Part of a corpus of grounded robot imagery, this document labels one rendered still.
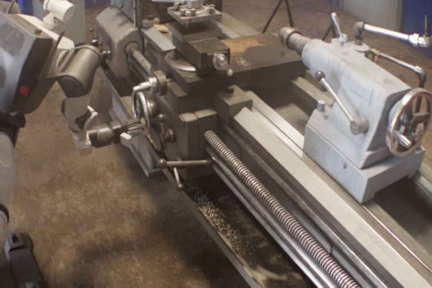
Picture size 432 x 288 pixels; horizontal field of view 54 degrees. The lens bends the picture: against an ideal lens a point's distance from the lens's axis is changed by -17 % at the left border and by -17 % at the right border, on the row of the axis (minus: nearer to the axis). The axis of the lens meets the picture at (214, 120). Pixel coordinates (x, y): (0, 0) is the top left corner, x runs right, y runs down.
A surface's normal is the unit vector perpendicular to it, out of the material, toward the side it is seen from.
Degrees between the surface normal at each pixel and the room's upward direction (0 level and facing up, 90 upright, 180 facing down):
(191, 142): 90
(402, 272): 36
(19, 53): 64
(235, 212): 0
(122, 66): 90
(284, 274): 0
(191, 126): 90
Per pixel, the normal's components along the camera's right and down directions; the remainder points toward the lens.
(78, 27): 0.54, 0.44
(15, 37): -0.18, 0.08
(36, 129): 0.01, -0.85
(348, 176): -0.89, 0.22
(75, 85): -0.26, 0.73
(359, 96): -0.86, 0.02
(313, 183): -0.51, -0.56
